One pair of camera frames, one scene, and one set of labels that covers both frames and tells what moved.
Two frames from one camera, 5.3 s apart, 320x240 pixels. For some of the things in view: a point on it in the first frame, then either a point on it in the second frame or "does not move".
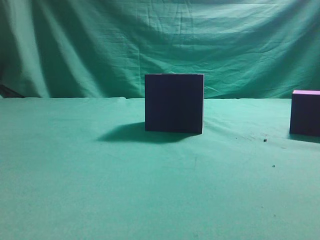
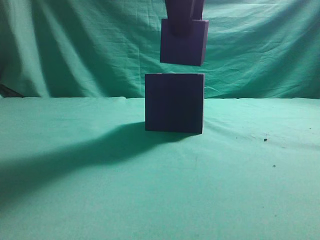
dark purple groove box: (174, 103) does not move
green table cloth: (85, 168) does not move
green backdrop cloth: (245, 49) does not move
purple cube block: (305, 112) → (187, 49)
